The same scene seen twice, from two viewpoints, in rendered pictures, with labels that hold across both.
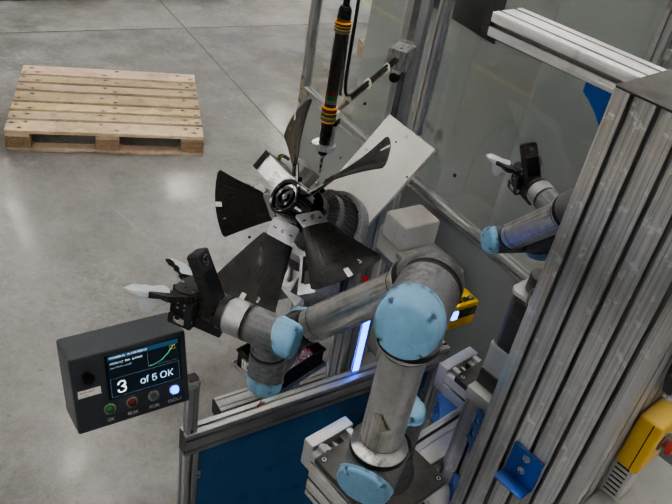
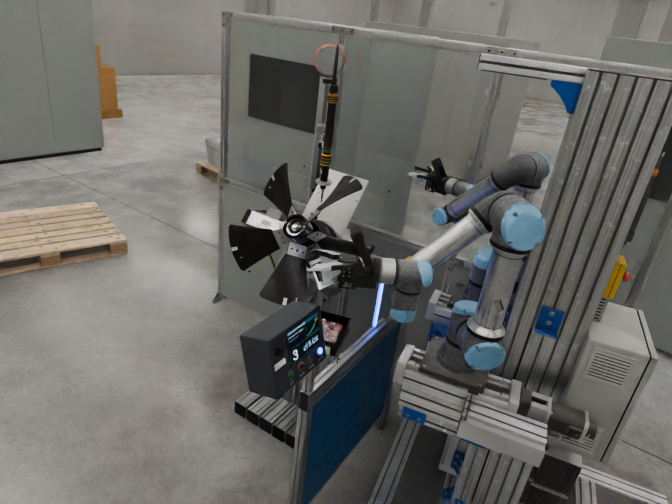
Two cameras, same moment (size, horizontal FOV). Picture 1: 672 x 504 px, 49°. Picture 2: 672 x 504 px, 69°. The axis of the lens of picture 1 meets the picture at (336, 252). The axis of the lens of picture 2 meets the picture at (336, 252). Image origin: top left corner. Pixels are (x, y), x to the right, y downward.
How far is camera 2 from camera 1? 0.87 m
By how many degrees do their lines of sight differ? 22
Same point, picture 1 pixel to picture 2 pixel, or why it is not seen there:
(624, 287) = (608, 182)
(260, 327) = (410, 269)
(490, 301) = not seen: hidden behind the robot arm
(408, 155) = not seen: hidden behind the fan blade
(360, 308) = (455, 244)
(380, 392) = (499, 284)
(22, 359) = (66, 427)
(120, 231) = (94, 316)
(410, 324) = (530, 225)
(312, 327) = not seen: hidden behind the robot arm
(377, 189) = (338, 214)
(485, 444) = (518, 318)
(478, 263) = (393, 252)
